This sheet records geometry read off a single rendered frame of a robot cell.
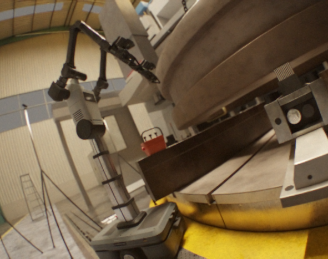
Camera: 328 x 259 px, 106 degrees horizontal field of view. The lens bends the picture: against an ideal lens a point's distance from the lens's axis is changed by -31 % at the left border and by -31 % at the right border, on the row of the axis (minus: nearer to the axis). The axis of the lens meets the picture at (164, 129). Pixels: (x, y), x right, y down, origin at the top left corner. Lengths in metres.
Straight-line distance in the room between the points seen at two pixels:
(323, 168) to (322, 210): 0.36
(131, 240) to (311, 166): 1.05
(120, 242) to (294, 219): 1.05
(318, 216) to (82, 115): 1.59
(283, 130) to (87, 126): 1.24
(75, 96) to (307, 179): 1.46
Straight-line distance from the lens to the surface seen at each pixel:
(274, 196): 0.93
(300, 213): 1.00
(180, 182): 1.57
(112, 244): 1.32
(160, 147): 1.53
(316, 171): 0.68
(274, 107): 0.95
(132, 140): 4.93
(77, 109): 1.38
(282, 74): 1.13
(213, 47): 1.73
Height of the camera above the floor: 0.71
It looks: 5 degrees up
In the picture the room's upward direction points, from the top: 24 degrees counter-clockwise
